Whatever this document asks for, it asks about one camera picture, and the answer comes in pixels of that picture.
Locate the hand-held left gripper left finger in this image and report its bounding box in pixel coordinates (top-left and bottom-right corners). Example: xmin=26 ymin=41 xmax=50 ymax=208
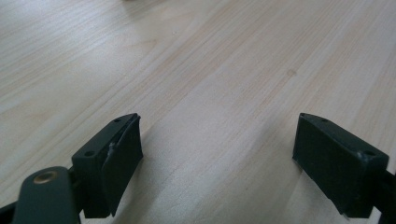
xmin=71 ymin=112 xmax=145 ymax=219

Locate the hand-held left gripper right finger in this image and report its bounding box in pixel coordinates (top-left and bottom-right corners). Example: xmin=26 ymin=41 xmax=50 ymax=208
xmin=291 ymin=112 xmax=390 ymax=219

